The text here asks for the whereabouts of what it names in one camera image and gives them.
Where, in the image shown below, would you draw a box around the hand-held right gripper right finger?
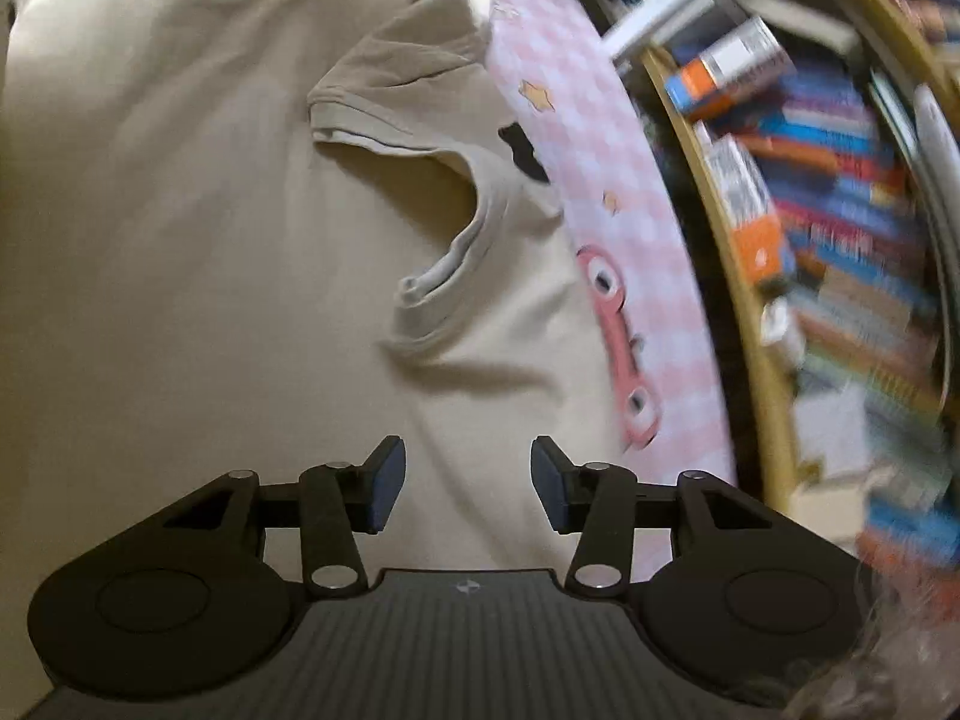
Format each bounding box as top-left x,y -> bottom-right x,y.
530,435 -> 785,596

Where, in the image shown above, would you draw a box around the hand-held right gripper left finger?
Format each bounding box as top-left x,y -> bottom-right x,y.
142,435 -> 407,596

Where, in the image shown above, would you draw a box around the beige t-shirt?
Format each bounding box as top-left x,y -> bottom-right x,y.
0,0 -> 625,698

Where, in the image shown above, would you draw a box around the wooden bookshelf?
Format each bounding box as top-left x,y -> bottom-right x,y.
641,0 -> 960,520

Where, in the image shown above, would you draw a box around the pink checkered bed sheet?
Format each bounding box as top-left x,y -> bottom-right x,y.
251,0 -> 740,497

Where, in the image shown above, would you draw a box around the small white box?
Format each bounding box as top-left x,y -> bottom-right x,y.
761,298 -> 807,365

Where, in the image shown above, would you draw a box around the grey fuzzy cloth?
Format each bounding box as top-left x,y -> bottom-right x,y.
776,577 -> 912,720

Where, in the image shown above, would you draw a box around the row of colourful books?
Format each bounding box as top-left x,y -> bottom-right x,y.
750,0 -> 960,586

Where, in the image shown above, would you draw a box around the orange white blue box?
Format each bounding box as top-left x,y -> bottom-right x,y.
666,17 -> 796,119

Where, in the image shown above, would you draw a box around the white plastic object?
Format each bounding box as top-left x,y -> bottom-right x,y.
911,85 -> 957,200

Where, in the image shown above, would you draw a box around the white shelf frame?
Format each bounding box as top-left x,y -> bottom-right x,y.
602,0 -> 800,61

